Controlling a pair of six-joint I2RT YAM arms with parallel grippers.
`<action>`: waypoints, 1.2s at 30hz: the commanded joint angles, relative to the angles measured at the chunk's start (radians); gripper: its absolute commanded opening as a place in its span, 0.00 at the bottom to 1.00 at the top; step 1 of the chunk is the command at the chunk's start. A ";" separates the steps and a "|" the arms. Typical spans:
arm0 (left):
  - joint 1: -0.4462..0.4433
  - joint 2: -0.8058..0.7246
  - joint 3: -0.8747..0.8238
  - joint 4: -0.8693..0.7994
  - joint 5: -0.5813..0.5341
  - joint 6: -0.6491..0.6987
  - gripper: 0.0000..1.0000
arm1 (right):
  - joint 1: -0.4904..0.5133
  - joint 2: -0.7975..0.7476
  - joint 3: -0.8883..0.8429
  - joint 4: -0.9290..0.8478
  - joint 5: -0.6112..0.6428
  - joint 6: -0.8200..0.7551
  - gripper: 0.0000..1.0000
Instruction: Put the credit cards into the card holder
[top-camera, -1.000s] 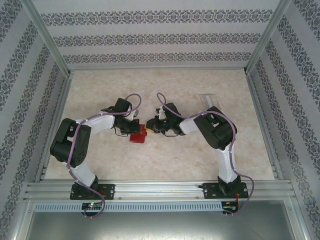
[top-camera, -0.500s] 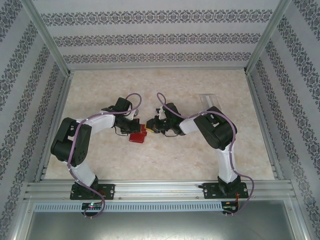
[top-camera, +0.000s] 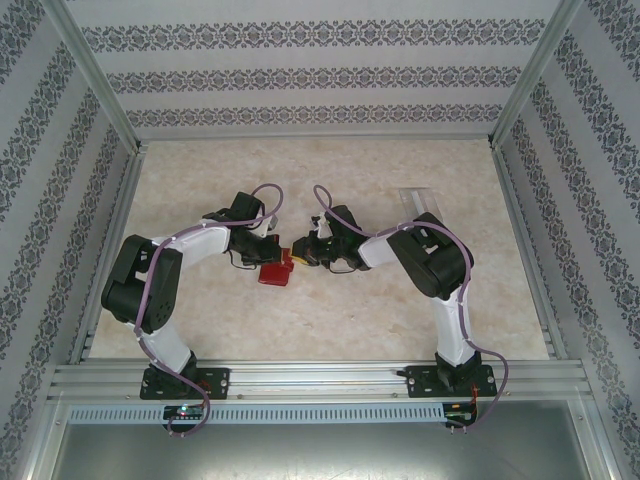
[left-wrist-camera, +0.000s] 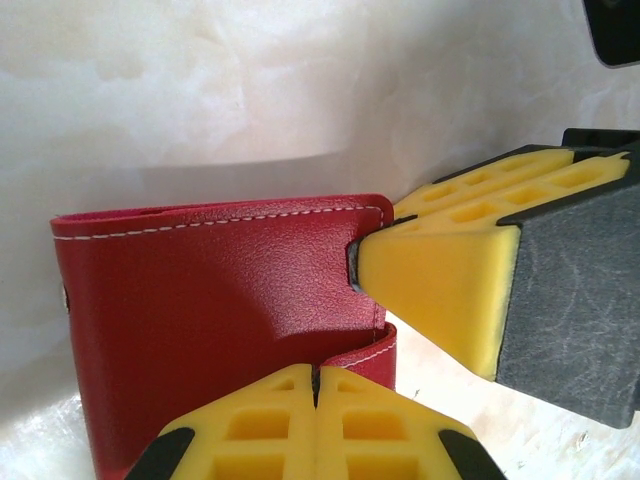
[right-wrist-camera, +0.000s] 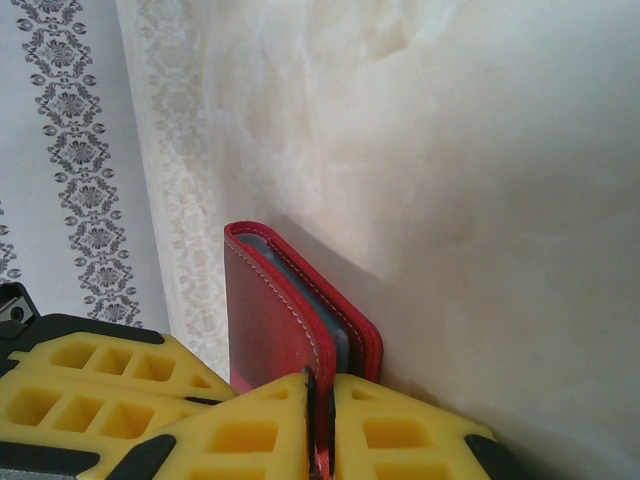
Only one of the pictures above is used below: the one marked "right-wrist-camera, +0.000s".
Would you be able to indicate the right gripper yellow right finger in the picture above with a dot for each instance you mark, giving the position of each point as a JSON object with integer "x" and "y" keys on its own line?
{"x": 410, "y": 415}

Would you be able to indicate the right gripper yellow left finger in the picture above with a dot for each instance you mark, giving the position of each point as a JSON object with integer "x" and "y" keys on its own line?
{"x": 280, "y": 400}

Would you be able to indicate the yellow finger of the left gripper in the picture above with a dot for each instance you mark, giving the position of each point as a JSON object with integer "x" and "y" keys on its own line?
{"x": 170, "y": 357}
{"x": 85, "y": 415}

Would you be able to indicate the red leather card holder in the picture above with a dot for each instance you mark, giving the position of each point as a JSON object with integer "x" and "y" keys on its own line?
{"x": 270, "y": 320}

